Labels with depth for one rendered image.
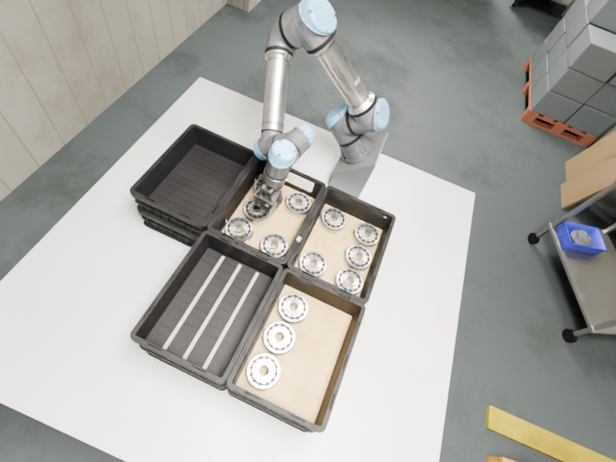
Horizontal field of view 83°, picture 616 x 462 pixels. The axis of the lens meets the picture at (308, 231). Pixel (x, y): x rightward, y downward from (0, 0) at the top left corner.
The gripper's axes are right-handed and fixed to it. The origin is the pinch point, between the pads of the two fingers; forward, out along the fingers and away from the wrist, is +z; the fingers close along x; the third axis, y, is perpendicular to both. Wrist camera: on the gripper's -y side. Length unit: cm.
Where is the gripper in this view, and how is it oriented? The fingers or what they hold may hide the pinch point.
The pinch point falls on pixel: (265, 205)
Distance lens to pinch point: 130.4
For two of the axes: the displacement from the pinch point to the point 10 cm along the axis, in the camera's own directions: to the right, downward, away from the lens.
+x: 8.7, 4.8, 0.5
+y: -3.9, 7.6, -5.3
